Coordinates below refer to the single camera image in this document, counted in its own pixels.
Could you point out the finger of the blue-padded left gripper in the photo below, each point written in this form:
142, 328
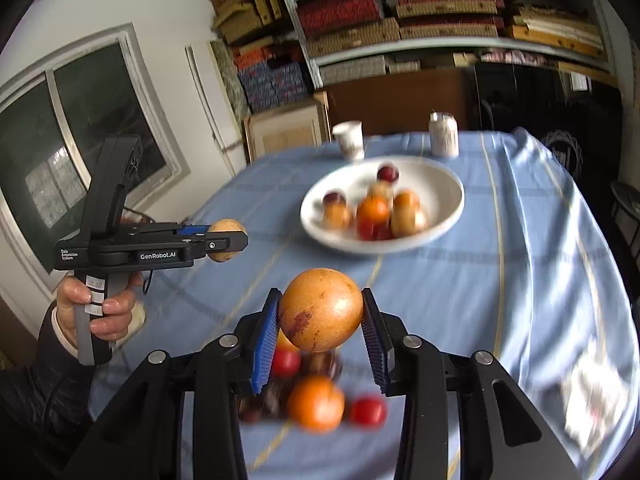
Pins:
193, 231
201, 244

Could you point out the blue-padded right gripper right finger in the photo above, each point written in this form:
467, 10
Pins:
502, 435

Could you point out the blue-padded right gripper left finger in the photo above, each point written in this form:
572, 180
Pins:
139, 434

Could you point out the tan round potato fruit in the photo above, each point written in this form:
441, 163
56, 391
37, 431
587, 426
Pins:
224, 247

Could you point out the large orange-yellow passion fruit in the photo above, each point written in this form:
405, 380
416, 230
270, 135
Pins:
320, 309

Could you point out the orange persimmon fruit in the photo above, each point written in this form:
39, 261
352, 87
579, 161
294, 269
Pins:
374, 209

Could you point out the dark purple plum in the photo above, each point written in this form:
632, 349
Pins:
388, 173

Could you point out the crumpled white tissue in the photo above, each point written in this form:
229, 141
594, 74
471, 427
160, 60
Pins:
594, 397

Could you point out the red cherry tomato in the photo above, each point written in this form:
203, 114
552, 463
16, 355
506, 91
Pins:
368, 412

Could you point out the framed wooden panel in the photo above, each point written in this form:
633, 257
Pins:
295, 125

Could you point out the white paper cup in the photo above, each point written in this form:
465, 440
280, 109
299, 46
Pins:
349, 138

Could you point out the large orange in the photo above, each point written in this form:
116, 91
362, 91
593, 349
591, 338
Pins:
316, 404

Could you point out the blue checked tablecloth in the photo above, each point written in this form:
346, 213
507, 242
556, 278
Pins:
526, 272

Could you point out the white oval plate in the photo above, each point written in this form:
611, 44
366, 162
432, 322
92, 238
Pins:
328, 210

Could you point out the brown wooden board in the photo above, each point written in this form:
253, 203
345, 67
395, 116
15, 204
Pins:
400, 103

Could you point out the white drink can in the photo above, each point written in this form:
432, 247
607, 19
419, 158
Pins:
444, 133

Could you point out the white metal shelf unit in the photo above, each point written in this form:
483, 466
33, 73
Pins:
345, 40

